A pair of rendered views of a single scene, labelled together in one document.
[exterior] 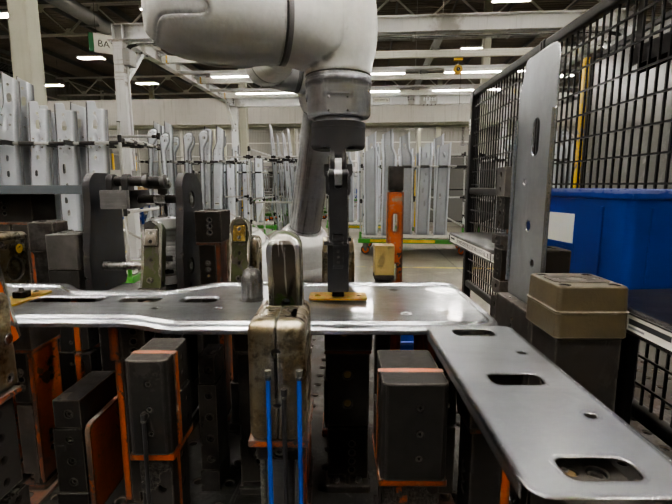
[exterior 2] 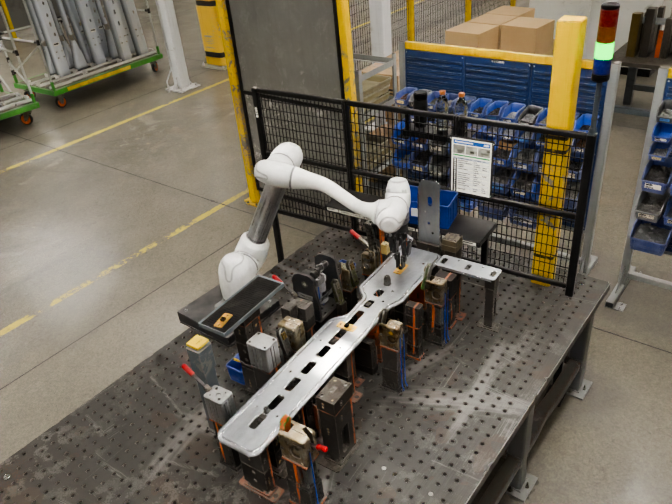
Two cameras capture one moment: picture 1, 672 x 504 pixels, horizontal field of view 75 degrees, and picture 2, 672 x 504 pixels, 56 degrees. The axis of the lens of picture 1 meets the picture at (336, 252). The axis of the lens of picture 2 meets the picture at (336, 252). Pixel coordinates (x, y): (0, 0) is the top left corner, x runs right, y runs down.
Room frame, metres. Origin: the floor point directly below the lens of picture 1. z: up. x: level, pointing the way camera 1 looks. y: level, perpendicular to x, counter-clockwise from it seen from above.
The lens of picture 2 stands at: (-0.56, 2.11, 2.65)
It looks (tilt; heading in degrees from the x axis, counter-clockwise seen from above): 32 degrees down; 306
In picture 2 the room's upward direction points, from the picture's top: 6 degrees counter-clockwise
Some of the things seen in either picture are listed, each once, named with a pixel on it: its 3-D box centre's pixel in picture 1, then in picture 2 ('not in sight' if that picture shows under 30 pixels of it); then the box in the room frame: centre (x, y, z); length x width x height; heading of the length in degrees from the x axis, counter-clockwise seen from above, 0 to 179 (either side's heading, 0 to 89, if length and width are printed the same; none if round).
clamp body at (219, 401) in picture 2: not in sight; (226, 428); (0.79, 1.05, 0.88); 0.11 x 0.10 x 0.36; 0
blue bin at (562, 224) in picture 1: (601, 228); (424, 206); (0.71, -0.44, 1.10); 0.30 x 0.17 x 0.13; 7
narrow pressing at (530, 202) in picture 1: (529, 182); (428, 212); (0.61, -0.27, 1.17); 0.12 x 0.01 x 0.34; 0
